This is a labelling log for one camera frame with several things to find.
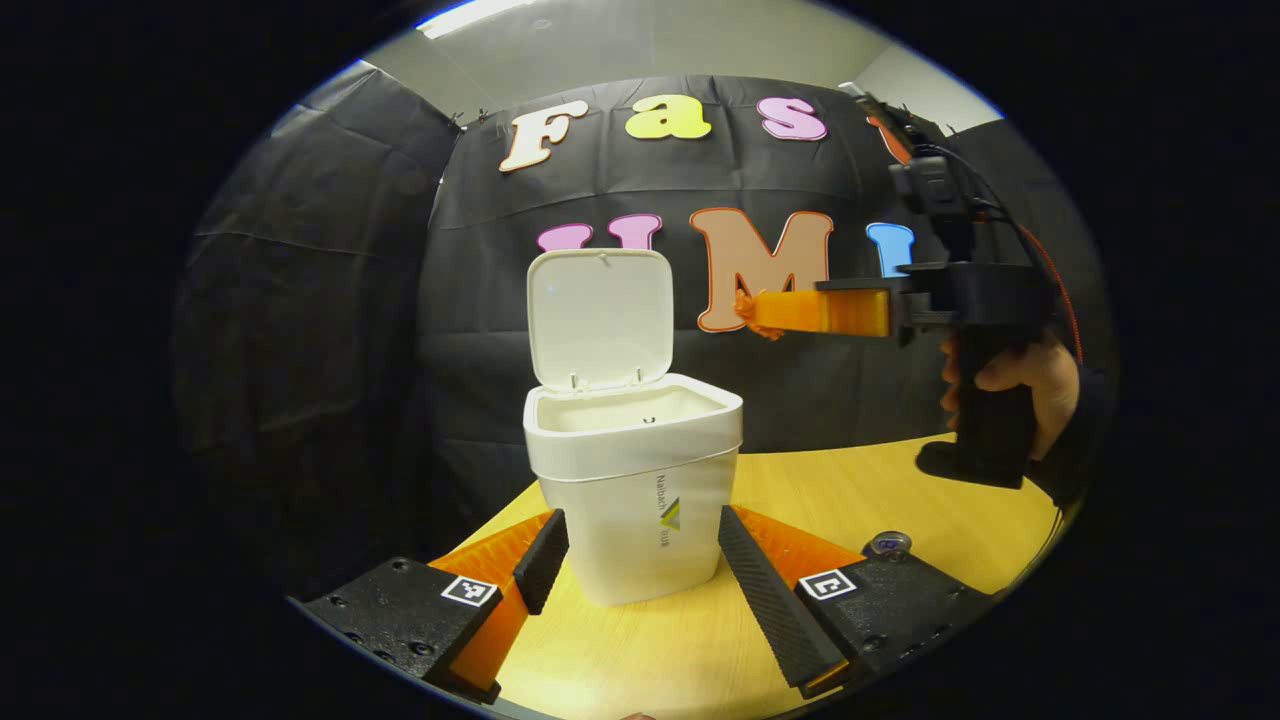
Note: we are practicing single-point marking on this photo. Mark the ceiling light panel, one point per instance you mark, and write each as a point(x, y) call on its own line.
point(470, 18)

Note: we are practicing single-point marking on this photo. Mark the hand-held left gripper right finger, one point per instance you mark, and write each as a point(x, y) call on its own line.
point(765, 600)

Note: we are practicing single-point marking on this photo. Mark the black backdrop cloth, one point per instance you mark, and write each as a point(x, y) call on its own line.
point(300, 300)

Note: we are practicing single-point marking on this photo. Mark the blue pop can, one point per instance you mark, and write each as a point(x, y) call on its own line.
point(888, 545)

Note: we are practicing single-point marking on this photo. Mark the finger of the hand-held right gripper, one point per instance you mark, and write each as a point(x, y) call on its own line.
point(840, 312)

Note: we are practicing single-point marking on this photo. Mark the orange paper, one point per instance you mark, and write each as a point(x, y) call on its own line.
point(760, 315)

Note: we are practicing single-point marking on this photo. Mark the white desktop garbage bin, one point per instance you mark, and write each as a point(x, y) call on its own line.
point(630, 470)

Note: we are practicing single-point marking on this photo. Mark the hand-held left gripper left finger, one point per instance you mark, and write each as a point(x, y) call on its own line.
point(545, 560)

